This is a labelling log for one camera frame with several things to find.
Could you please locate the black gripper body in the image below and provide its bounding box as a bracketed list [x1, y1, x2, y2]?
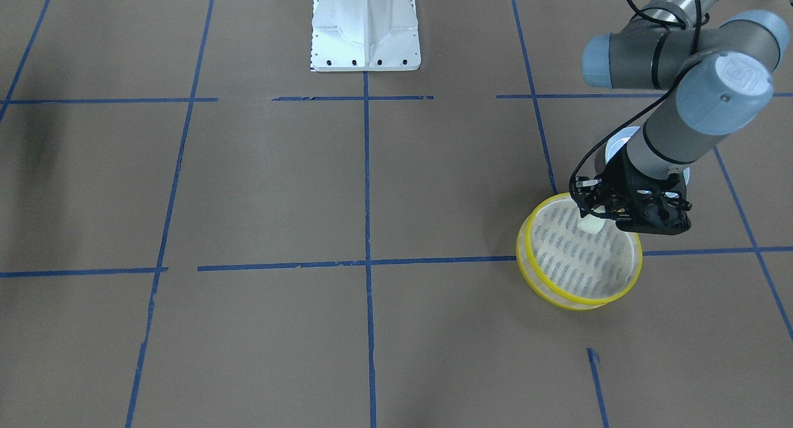
[600, 158, 676, 209]

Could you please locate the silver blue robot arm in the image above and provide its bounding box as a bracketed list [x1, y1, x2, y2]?
[569, 0, 791, 230]

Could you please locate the yellow bamboo steamer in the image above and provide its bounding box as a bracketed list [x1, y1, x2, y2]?
[515, 193, 643, 310]

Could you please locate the light blue plate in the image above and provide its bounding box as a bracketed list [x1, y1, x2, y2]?
[595, 126, 690, 196]

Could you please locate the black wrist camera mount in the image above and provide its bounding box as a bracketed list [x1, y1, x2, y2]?
[616, 189, 692, 236]

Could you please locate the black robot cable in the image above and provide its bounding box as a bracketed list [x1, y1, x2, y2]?
[568, 0, 710, 196]

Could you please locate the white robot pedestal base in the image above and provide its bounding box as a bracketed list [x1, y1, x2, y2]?
[310, 0, 422, 72]

